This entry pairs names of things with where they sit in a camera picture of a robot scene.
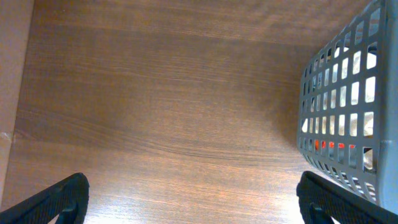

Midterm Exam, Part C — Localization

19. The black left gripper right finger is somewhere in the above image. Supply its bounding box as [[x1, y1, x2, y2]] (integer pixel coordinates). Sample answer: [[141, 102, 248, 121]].
[[296, 171, 397, 223]]

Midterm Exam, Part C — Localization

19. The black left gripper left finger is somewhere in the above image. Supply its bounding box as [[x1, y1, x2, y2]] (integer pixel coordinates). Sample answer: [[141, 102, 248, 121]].
[[1, 172, 90, 224]]

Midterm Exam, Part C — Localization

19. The orange snack packet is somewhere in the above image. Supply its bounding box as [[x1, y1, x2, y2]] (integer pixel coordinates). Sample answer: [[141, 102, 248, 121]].
[[314, 140, 345, 154]]

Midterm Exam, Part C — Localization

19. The grey plastic basket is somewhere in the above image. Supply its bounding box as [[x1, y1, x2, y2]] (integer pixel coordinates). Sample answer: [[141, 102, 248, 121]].
[[297, 0, 397, 213]]

